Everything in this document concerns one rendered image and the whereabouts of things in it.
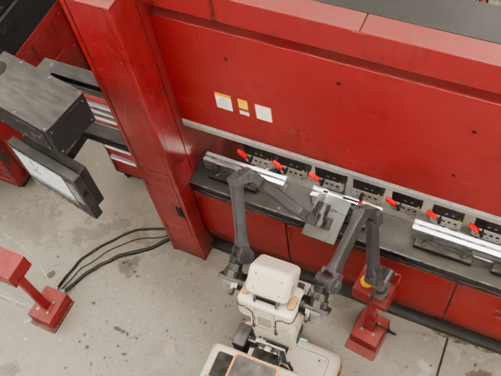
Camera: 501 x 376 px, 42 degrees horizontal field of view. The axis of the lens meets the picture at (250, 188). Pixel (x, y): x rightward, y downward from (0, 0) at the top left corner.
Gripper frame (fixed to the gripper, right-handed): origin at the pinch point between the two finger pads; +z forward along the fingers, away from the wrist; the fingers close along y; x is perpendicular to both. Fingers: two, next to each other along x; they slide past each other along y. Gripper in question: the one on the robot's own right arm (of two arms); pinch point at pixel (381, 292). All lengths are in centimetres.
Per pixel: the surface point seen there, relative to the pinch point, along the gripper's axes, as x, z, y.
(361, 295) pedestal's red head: 8.5, 2.4, -6.0
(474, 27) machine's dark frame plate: -1, -135, 82
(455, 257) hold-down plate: -25.5, -4.7, 32.3
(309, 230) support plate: 44.4, -19.4, 9.2
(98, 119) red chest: 210, 11, 19
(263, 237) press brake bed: 81, 33, 1
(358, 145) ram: 31, -69, 46
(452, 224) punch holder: -19, -28, 41
